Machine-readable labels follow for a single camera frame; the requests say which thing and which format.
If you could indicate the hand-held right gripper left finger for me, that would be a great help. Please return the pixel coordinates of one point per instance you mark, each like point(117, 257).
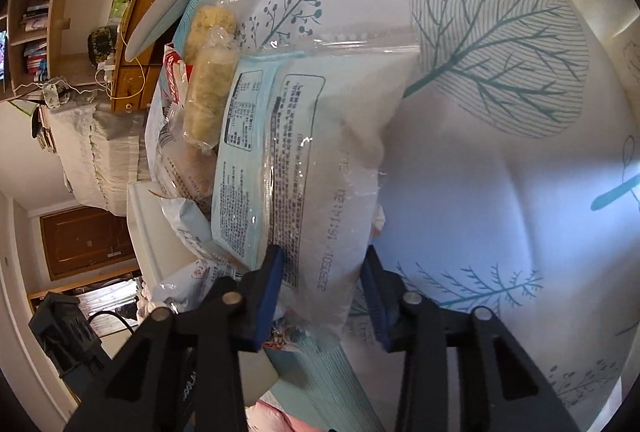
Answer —
point(267, 297)

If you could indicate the pink blanket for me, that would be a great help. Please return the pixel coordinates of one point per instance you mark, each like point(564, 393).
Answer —
point(285, 419)

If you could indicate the clear candy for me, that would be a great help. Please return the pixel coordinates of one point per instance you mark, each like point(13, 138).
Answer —
point(282, 337)

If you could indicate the row of books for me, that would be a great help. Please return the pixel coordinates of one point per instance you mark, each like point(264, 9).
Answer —
point(35, 57)

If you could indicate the dark patterned pouch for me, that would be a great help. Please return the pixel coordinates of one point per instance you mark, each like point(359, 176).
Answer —
point(102, 43)

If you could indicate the grey-blue chair armrest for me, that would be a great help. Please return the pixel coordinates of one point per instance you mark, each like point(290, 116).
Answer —
point(165, 7)

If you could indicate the brown wooden door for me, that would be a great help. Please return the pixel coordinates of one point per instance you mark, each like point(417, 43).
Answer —
point(85, 237)

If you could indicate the cream lace bed cover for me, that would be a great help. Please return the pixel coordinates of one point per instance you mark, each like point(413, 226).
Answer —
point(95, 152)

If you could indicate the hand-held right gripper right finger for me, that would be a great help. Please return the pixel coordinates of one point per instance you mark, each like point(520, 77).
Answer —
point(375, 307)

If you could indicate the white power strip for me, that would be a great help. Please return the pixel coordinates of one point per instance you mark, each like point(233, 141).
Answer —
point(105, 72)

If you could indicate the red white cookie packet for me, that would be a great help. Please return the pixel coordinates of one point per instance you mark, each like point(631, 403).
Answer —
point(175, 67)

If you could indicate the red white bread picture packet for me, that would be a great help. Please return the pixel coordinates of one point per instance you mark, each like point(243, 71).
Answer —
point(200, 279)

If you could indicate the white grey printed packet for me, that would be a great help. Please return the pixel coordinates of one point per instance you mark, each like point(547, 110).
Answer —
point(187, 222)

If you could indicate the clear brown cake packet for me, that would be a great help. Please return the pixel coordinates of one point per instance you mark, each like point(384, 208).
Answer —
point(175, 157)

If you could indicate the light blue clear snack packet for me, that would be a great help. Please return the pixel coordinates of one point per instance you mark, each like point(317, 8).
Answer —
point(280, 152)

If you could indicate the white plastic basket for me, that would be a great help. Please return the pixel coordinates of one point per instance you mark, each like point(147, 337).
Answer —
point(147, 232)

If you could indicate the yellow puffed roll packet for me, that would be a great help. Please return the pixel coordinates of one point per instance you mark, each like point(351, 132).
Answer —
point(215, 19)
point(207, 97)

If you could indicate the wooden desk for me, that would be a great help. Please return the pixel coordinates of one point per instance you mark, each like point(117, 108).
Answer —
point(135, 82)

